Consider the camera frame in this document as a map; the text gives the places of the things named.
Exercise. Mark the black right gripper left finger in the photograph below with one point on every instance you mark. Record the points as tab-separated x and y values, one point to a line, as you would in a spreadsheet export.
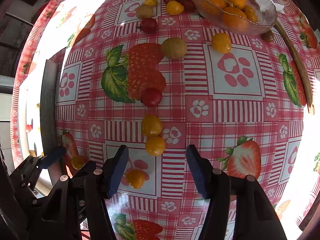
82	197

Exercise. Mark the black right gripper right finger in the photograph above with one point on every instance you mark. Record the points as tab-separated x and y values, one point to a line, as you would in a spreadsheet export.
255	217

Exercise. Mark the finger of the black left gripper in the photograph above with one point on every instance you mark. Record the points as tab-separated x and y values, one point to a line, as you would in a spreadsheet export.
54	156

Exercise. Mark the white rectangular tray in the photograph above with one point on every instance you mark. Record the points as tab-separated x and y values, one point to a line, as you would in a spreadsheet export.
36	111

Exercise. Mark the red tomato on strawberry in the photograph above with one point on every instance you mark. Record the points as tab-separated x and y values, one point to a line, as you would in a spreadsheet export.
151	97

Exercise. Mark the red checkered strawberry tablecloth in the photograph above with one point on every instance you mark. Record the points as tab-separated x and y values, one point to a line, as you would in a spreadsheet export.
244	111

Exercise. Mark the dark red cherry tomato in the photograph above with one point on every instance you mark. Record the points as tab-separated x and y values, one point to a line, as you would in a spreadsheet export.
148	25

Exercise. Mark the green-brown fruit centre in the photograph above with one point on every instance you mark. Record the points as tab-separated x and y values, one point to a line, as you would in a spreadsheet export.
174	48

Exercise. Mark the green-brown round fruit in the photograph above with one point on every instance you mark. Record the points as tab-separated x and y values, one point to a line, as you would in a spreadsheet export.
144	11

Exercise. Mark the wooden stick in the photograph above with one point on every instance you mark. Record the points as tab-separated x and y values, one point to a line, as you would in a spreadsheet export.
300	67

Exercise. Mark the orange mandarin front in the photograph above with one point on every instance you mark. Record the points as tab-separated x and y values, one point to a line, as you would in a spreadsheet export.
235	19

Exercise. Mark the orange mandarin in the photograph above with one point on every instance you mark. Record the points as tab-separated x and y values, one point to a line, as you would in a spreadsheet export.
213	7
235	19

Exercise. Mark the yellow cherry tomato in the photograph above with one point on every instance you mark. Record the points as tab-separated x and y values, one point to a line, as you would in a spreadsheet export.
174	8

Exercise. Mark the clear glass fruit bowl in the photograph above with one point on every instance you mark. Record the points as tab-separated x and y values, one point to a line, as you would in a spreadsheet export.
253	17

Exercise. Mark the orange mandarin middle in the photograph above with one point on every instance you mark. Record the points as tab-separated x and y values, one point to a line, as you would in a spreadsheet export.
213	7

